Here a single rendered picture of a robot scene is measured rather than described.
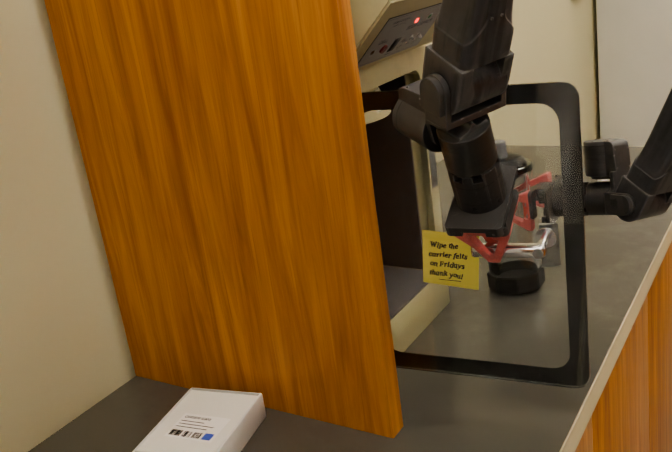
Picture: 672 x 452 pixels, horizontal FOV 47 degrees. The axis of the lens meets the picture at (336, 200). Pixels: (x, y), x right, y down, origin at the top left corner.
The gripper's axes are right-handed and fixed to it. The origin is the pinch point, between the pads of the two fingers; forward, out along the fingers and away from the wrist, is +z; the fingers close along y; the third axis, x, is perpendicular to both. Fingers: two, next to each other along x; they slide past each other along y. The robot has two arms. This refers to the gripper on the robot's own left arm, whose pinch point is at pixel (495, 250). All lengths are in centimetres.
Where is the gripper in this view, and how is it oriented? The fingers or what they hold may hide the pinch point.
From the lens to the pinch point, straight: 94.7
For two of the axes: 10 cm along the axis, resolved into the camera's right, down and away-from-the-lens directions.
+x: 9.0, 0.1, -4.4
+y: -3.2, 7.0, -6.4
